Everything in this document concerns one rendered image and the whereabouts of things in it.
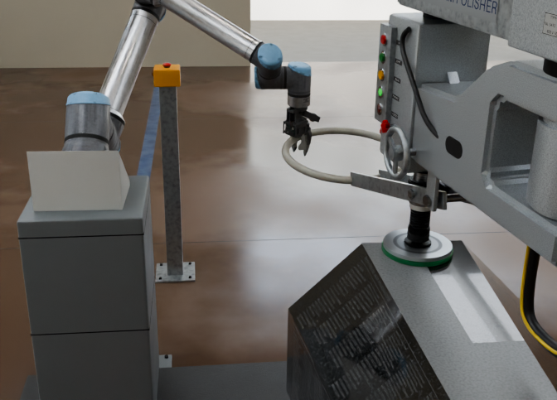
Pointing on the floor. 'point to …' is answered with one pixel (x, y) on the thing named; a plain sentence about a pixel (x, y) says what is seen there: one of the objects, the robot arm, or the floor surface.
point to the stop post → (171, 177)
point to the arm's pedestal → (93, 300)
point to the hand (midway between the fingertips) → (300, 150)
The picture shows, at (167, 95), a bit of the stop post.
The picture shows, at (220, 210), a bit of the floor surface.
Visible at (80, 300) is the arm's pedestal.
